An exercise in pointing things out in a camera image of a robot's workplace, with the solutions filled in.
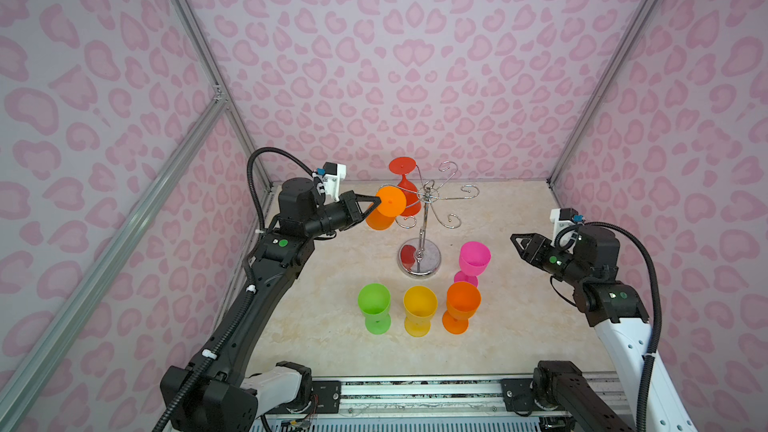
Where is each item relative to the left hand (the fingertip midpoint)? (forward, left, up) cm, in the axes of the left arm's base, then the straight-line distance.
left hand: (381, 197), depth 66 cm
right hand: (-5, -32, -10) cm, 34 cm away
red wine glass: (+17, -6, -6) cm, 19 cm away
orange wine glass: (-13, -20, -28) cm, 37 cm away
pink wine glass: (-3, -24, -24) cm, 34 cm away
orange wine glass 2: (+1, -3, -4) cm, 5 cm away
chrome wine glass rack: (+6, -11, -36) cm, 39 cm away
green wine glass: (-13, +3, -27) cm, 30 cm away
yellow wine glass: (-13, -9, -28) cm, 33 cm away
